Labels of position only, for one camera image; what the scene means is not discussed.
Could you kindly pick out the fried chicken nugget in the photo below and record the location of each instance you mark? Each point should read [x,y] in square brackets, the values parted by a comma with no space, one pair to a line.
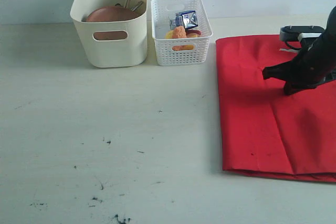
[178,33]

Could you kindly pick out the white perforated plastic basket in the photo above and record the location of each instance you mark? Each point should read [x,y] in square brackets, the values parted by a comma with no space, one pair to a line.
[164,10]

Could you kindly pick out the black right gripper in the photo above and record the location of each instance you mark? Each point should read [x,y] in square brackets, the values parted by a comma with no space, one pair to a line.
[313,66]

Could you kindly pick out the yellow cheese wedge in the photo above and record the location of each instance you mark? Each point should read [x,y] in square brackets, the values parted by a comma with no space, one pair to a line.
[187,47]

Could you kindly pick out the blue white milk carton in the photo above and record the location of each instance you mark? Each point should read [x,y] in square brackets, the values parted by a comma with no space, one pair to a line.
[187,19]

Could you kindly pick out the brown round plate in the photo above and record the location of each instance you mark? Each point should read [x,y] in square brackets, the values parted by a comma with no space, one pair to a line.
[111,14]

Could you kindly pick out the metal butter knife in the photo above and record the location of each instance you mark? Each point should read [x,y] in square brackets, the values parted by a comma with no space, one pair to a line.
[137,5]

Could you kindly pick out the red sausage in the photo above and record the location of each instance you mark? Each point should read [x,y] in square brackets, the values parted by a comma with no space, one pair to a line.
[193,31]

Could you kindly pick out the red scalloped tablecloth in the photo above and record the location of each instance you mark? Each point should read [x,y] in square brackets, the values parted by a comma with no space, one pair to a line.
[266,133]

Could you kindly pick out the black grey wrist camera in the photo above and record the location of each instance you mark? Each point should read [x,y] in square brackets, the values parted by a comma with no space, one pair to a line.
[297,33]

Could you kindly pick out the cream plastic storage bin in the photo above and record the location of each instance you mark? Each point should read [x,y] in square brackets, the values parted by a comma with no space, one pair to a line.
[112,53]

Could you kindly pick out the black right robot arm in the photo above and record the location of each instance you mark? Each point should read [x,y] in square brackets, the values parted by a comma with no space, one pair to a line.
[307,42]

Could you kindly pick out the yellow lemon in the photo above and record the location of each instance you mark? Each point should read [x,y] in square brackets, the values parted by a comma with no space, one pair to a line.
[169,34]

